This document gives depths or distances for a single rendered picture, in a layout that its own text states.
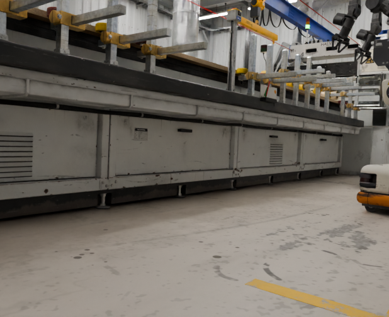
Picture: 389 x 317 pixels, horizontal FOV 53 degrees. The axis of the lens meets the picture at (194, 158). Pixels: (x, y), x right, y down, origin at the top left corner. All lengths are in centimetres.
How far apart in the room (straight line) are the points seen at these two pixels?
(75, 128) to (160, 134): 61
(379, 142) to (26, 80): 444
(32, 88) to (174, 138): 112
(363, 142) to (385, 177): 306
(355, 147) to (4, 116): 453
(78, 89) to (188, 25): 559
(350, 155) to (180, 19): 371
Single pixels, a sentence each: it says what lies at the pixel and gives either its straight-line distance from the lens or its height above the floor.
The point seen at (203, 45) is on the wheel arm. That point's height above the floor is 81.
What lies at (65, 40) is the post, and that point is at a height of 76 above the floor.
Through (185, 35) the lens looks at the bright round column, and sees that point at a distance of 718.
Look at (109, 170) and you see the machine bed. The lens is 211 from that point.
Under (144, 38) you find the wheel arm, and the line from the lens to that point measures 176.
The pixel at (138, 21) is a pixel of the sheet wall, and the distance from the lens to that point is 1224.
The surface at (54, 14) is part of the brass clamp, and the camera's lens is 170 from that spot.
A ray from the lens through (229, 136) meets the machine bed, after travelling 301.
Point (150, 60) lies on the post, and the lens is 201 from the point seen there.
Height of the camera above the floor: 39
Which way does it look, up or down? 3 degrees down
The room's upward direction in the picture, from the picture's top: 3 degrees clockwise
